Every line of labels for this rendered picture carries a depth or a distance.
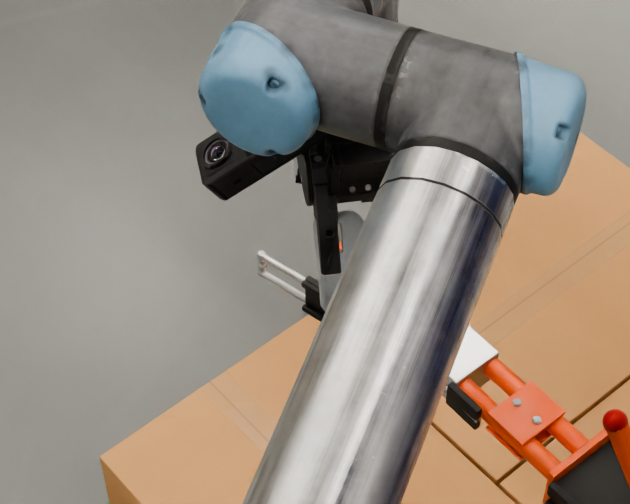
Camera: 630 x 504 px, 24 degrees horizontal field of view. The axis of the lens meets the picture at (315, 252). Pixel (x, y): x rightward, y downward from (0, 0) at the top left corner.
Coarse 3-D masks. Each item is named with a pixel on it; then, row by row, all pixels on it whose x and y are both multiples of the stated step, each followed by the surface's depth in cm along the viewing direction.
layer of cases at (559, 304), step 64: (576, 192) 239; (512, 256) 230; (576, 256) 230; (512, 320) 222; (576, 320) 222; (256, 384) 214; (576, 384) 214; (128, 448) 207; (192, 448) 207; (256, 448) 207; (448, 448) 207
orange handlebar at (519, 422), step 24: (504, 384) 149; (528, 384) 148; (504, 408) 146; (528, 408) 146; (552, 408) 146; (504, 432) 146; (528, 432) 145; (552, 432) 146; (576, 432) 145; (528, 456) 144; (552, 456) 143
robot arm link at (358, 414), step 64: (448, 64) 83; (512, 64) 83; (384, 128) 84; (448, 128) 81; (512, 128) 81; (576, 128) 84; (384, 192) 81; (448, 192) 79; (512, 192) 82; (384, 256) 78; (448, 256) 78; (384, 320) 76; (448, 320) 77; (320, 384) 75; (384, 384) 74; (320, 448) 73; (384, 448) 73
